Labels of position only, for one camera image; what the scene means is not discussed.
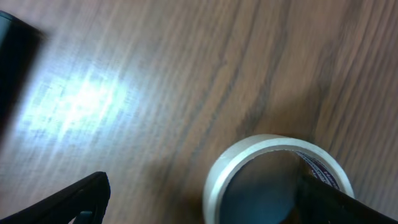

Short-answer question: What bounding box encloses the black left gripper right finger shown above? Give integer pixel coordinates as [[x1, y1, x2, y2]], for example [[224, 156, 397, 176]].
[[295, 175, 397, 224]]

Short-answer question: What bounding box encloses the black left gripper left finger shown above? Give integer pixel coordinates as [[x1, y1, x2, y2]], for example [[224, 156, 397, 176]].
[[1, 172, 111, 224]]

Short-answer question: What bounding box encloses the white tape roll purple print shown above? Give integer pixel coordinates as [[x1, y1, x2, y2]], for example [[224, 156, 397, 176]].
[[202, 134, 355, 224]]

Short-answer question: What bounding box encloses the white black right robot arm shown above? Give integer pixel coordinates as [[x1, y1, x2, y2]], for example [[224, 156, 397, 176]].
[[1, 11, 44, 138]]

